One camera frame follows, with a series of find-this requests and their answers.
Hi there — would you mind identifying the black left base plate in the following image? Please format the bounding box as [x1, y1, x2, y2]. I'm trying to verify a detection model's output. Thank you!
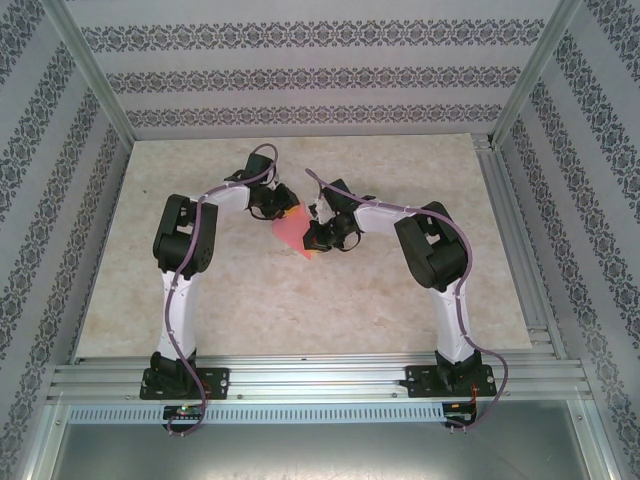
[139, 367, 231, 401]

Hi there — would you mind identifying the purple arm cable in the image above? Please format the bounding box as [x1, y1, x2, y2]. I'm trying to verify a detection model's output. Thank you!
[303, 168, 512, 436]
[162, 143, 280, 439]

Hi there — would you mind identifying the slotted grey cable duct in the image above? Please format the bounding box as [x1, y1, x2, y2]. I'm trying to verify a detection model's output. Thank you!
[67, 402, 446, 424]

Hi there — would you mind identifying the aluminium mounting rail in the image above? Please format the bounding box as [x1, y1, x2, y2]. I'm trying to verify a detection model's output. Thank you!
[47, 352, 586, 401]

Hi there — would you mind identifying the pink square paper sheet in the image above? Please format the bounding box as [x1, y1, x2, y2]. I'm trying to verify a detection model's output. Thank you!
[272, 199, 316, 261]

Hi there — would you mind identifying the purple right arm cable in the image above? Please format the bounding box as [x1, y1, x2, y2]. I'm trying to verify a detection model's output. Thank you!
[303, 168, 512, 436]

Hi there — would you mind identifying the grey metal base panel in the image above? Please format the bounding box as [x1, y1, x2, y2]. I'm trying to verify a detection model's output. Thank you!
[29, 399, 616, 480]

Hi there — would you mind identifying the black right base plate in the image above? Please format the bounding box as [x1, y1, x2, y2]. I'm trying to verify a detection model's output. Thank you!
[405, 364, 499, 399]

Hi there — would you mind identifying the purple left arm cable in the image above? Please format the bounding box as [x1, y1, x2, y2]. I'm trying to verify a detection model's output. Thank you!
[162, 143, 280, 439]

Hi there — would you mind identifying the aluminium frame post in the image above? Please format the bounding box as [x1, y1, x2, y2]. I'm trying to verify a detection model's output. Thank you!
[489, 0, 585, 147]
[42, 0, 139, 146]

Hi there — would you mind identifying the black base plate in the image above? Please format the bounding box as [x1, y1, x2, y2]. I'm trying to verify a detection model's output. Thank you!
[405, 364, 499, 399]
[139, 367, 231, 401]

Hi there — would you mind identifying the aluminium side rail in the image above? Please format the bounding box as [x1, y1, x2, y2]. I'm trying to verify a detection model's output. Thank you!
[469, 132, 569, 361]

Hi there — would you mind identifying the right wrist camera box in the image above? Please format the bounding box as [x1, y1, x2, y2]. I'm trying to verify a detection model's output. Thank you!
[308, 196, 333, 224]

